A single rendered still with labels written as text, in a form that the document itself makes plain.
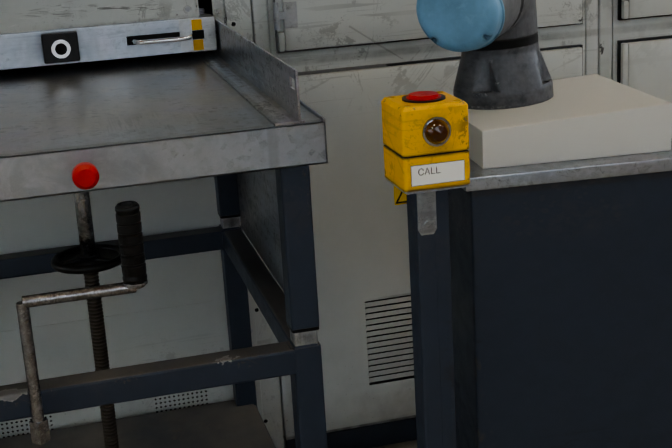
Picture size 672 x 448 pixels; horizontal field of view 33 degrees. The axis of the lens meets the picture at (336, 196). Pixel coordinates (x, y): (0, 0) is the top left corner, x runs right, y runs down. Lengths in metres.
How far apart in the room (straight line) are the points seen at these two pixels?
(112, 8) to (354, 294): 0.73
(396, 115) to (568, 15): 1.08
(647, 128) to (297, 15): 0.75
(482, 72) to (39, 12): 0.78
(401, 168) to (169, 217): 0.96
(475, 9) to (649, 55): 0.91
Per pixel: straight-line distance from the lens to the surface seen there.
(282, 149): 1.48
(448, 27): 1.57
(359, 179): 2.22
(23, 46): 2.04
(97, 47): 2.05
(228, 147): 1.47
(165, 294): 2.23
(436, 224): 1.34
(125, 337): 2.25
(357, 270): 2.28
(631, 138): 1.66
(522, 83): 1.71
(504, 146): 1.60
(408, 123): 1.27
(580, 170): 1.60
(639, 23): 2.42
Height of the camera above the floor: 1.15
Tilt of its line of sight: 15 degrees down
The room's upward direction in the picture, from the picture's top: 3 degrees counter-clockwise
